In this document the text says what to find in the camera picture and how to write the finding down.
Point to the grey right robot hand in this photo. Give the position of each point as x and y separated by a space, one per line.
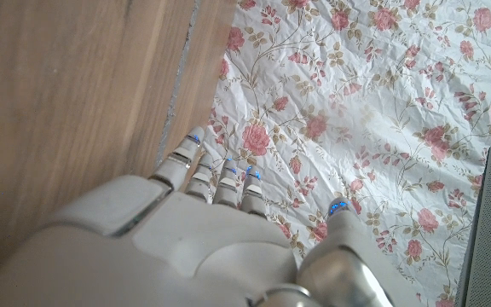
177 256

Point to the floral print backdrop cloth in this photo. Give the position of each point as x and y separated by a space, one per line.
356 106

